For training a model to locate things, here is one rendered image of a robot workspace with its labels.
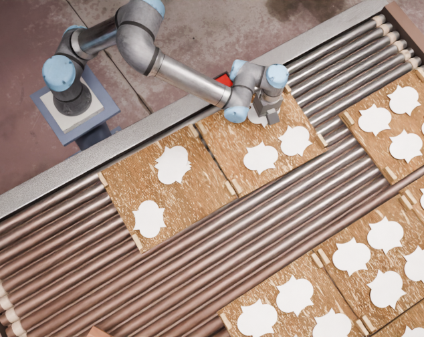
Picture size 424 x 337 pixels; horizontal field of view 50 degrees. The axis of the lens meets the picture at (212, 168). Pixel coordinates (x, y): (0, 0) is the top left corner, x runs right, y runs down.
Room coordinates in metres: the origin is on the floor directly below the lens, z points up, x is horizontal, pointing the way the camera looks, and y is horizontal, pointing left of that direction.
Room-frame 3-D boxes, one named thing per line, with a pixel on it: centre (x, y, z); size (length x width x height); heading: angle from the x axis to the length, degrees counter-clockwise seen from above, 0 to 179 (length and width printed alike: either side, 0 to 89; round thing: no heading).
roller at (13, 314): (0.51, -0.11, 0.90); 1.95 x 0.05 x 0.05; 131
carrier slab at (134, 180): (0.44, 0.16, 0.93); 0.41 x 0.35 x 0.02; 130
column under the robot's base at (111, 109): (0.74, 0.60, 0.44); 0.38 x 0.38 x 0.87; 45
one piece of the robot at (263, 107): (0.77, -0.18, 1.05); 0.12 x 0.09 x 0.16; 31
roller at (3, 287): (0.58, -0.04, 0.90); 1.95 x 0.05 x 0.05; 131
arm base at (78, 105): (0.74, 0.60, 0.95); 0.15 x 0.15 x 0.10
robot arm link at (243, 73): (0.79, -0.06, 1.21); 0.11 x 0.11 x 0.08; 84
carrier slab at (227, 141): (0.70, -0.17, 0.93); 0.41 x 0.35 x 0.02; 128
